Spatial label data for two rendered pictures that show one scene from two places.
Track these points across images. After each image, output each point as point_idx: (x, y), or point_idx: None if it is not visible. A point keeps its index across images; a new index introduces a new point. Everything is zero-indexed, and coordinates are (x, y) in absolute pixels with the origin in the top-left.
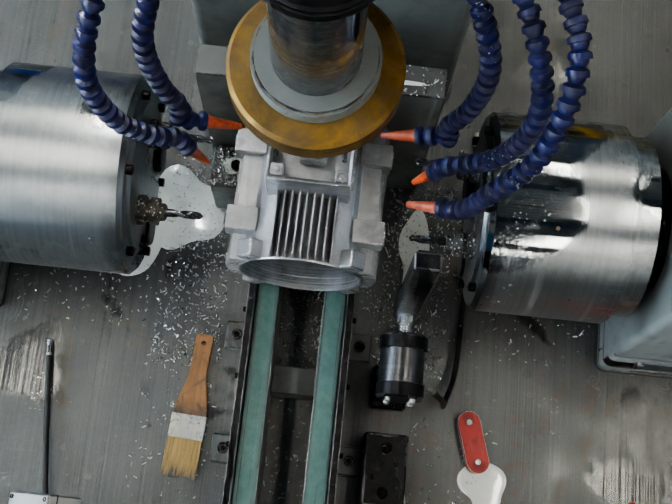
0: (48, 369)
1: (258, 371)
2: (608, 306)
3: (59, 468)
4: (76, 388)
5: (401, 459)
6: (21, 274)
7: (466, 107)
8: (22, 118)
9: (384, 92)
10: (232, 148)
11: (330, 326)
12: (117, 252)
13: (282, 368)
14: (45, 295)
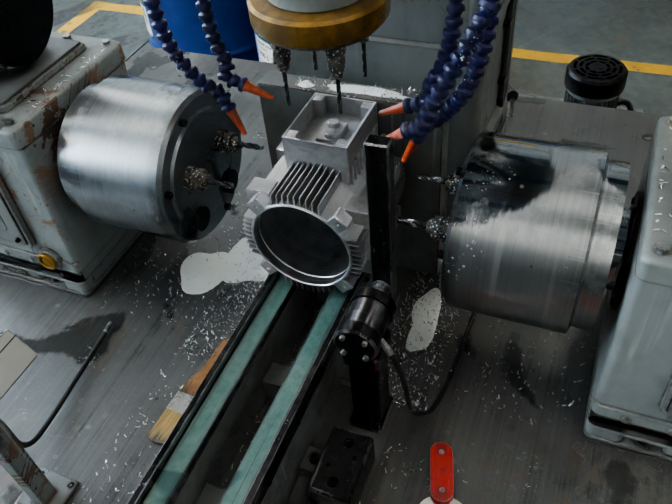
0: (98, 340)
1: (249, 340)
2: (571, 278)
3: (69, 415)
4: (113, 360)
5: (360, 456)
6: (114, 280)
7: (440, 51)
8: (124, 85)
9: (364, 3)
10: None
11: (323, 319)
12: (155, 186)
13: (279, 365)
14: (124, 296)
